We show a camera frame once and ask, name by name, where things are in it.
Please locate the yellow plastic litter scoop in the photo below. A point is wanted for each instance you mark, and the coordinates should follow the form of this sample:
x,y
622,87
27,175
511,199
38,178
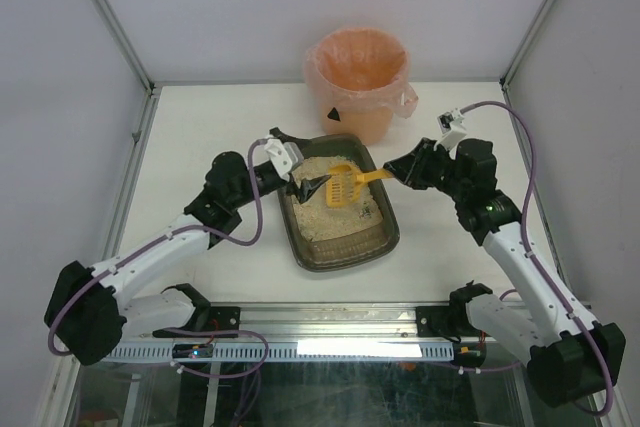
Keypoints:
x,y
346,182

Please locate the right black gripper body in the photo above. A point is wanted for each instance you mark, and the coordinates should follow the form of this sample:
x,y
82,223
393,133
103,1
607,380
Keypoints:
x,y
420,163

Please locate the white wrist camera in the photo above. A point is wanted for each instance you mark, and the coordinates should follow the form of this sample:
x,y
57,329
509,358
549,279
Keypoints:
x,y
284,156
452,128

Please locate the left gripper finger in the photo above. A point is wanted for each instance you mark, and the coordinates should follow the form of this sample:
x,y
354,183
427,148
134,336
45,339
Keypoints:
x,y
305,189
283,140

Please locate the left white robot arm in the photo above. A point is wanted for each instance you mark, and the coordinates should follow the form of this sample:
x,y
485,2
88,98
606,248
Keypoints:
x,y
92,308

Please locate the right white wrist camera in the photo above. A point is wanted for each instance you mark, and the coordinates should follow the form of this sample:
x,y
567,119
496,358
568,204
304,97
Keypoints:
x,y
452,128

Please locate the orange trash bin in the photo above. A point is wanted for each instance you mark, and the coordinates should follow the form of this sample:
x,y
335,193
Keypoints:
x,y
370,126

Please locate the dark grey litter box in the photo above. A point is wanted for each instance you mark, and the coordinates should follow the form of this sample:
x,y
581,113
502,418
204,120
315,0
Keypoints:
x,y
347,251

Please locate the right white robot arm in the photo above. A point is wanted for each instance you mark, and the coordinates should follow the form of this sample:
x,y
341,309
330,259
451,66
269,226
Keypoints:
x,y
567,352

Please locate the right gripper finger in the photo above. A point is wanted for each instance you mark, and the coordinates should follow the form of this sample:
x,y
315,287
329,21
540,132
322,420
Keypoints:
x,y
403,172
410,158

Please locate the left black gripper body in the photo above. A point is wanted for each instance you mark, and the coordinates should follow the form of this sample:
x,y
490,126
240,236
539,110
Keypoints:
x,y
293,187

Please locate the white slotted cable duct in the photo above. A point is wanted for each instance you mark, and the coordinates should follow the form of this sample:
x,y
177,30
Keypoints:
x,y
308,350

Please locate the translucent pink bin liner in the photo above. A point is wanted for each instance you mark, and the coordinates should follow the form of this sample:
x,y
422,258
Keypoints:
x,y
360,69

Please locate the aluminium mounting rail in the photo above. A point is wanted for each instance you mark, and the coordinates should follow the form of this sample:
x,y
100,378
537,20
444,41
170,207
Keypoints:
x,y
379,320

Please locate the cat litter granules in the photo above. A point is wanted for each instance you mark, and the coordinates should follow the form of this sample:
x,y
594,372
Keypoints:
x,y
318,222

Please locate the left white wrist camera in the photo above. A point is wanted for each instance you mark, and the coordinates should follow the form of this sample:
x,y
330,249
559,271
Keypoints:
x,y
284,156

